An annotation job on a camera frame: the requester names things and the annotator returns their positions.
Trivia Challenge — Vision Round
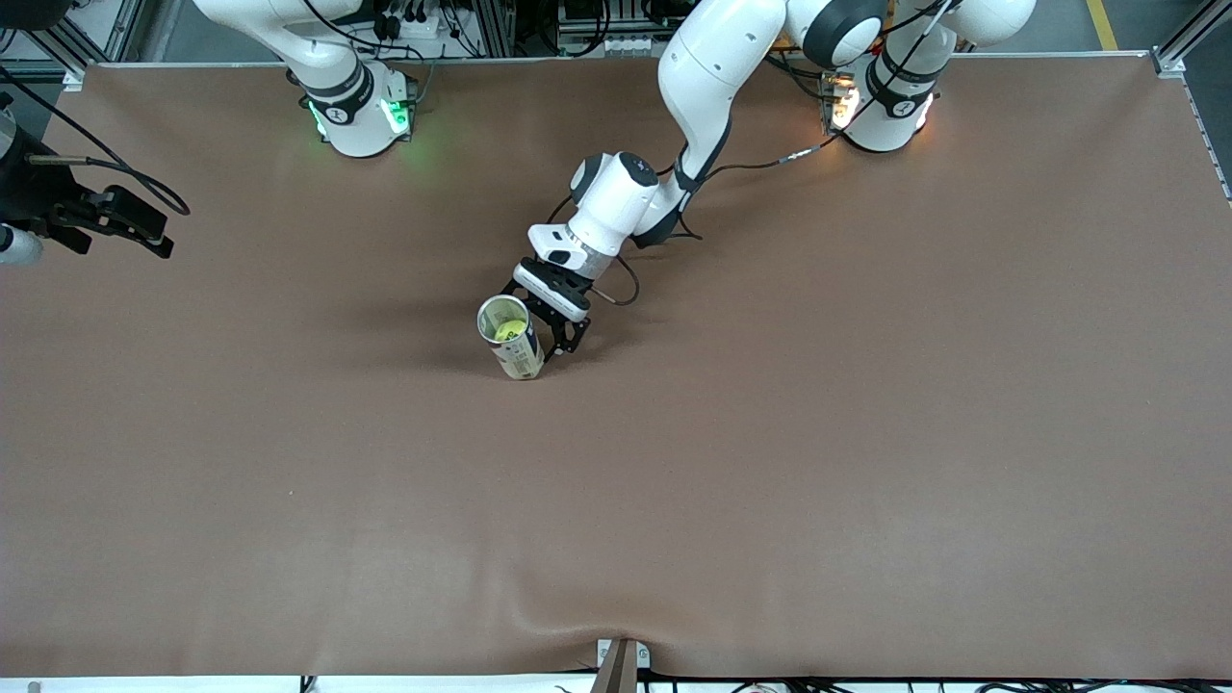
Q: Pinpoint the blue white tennis ball can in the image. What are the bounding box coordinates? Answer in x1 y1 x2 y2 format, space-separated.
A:
477 295 546 381

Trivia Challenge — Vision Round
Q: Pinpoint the brown table mat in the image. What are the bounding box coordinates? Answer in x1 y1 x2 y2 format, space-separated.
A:
0 53 1232 680

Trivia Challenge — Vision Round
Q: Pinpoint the white power strip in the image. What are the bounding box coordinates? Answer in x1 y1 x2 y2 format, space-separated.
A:
371 0 465 44

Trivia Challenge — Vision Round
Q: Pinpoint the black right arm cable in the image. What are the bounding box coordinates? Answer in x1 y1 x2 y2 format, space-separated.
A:
0 63 192 218

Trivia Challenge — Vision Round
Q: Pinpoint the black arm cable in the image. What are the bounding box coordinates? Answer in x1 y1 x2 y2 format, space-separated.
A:
549 130 848 309
0 63 192 218

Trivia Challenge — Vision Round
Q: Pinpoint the silver aluminium frame profile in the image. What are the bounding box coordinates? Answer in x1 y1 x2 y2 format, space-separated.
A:
0 0 145 68
1150 0 1232 78
472 0 516 57

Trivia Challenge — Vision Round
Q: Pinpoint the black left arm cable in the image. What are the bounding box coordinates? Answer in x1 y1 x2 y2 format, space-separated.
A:
549 130 848 309

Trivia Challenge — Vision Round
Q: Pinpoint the grey metal clamp bracket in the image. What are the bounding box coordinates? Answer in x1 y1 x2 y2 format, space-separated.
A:
596 637 652 671

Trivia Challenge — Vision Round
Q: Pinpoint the brown wooden post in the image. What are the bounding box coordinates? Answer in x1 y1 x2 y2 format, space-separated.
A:
590 640 639 693

